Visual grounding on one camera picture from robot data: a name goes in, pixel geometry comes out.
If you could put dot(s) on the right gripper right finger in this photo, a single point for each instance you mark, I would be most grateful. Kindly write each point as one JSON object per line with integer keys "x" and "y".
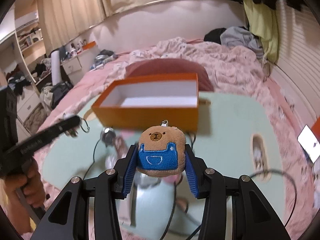
{"x": 253, "y": 217}

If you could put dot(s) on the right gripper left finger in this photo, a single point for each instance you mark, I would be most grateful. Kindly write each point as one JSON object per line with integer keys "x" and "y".
{"x": 67, "y": 217}

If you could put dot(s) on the brown bear plush keychain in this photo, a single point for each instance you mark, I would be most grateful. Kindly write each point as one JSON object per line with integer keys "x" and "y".
{"x": 161, "y": 151}

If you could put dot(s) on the person's left hand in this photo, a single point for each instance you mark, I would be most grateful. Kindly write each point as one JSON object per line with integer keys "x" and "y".
{"x": 34, "y": 193}

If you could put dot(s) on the smartphone with lit screen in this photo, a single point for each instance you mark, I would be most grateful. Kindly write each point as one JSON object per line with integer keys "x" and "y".
{"x": 309, "y": 143}

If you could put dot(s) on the white paper roll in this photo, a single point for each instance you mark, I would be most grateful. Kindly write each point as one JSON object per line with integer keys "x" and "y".
{"x": 55, "y": 67}

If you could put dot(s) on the orange cardboard box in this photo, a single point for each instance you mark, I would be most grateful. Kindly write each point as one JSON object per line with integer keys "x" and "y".
{"x": 145, "y": 101}

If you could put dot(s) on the pink floral blanket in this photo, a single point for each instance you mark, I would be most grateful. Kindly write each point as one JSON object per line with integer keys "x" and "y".
{"x": 229, "y": 70}

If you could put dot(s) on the dark red pillow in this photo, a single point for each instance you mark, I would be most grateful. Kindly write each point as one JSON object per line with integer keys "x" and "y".
{"x": 170, "y": 66}

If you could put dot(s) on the grey clothing pile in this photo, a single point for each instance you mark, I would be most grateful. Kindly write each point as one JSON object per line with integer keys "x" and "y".
{"x": 239, "y": 36}

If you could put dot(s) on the black clothing on bed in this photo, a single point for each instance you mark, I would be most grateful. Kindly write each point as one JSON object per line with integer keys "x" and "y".
{"x": 214, "y": 35}

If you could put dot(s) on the light green hanging garment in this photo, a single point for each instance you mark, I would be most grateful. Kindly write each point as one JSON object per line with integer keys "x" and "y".
{"x": 263, "y": 23}

